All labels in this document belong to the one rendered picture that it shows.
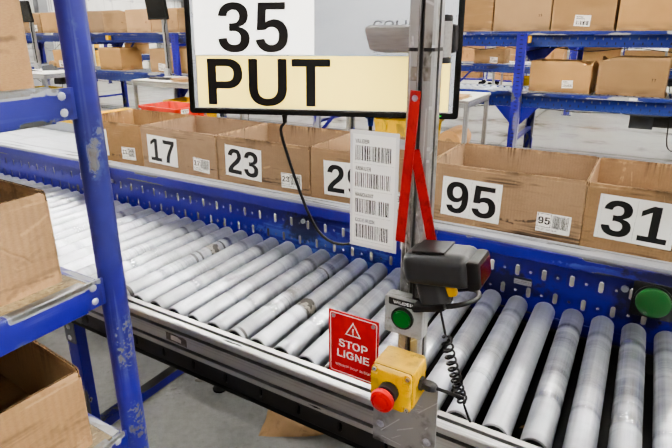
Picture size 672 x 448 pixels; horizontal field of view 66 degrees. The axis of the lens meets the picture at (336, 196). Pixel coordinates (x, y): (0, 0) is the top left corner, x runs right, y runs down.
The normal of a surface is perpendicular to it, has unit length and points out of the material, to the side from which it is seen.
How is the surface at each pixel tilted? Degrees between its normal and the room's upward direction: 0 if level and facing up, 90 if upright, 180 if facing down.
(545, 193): 90
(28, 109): 90
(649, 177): 90
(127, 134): 91
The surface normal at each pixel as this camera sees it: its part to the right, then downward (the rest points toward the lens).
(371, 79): -0.18, 0.23
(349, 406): -0.51, 0.26
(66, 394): 0.84, 0.16
